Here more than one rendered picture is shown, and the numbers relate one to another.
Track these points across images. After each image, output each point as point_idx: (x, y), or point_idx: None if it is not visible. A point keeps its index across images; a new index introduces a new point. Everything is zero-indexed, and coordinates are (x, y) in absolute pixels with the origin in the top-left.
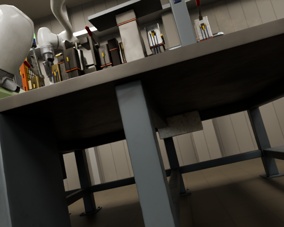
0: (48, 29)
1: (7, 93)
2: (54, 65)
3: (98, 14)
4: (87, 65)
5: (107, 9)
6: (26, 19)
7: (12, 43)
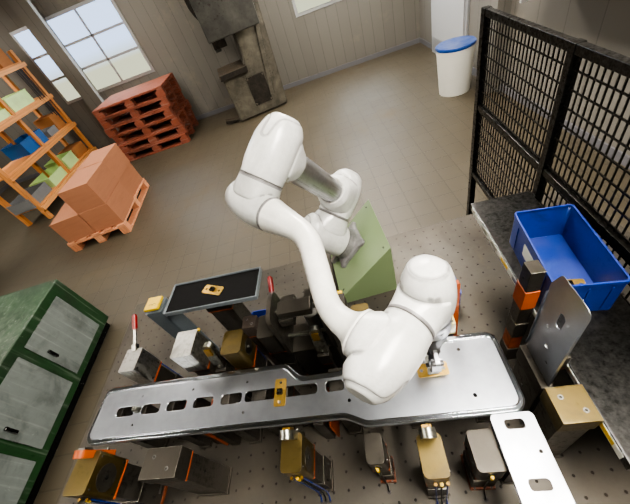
0: (401, 276)
1: (331, 257)
2: (358, 304)
3: (246, 270)
4: (308, 330)
5: (233, 272)
6: None
7: None
